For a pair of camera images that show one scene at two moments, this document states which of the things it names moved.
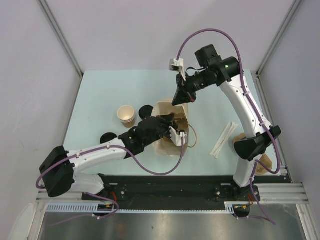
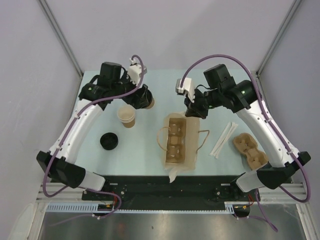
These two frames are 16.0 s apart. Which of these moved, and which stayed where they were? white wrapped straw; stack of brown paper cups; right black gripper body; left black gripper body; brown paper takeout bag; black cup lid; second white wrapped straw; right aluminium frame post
Moved: right black gripper body; left black gripper body; brown paper takeout bag
Stayed: black cup lid; right aluminium frame post; stack of brown paper cups; white wrapped straw; second white wrapped straw
